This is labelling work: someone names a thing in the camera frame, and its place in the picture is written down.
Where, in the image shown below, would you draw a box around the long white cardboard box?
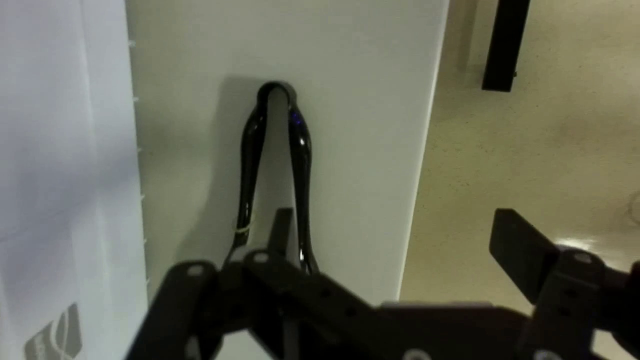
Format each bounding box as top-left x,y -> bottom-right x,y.
0,0 -> 151,360

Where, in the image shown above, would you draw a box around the black tongs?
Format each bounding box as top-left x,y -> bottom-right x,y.
223,79 -> 323,276

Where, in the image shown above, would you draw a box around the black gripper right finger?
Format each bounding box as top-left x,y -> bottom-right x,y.
489,206 -> 640,360

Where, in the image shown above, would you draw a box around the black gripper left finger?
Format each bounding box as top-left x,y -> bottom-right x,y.
127,206 -> 377,360

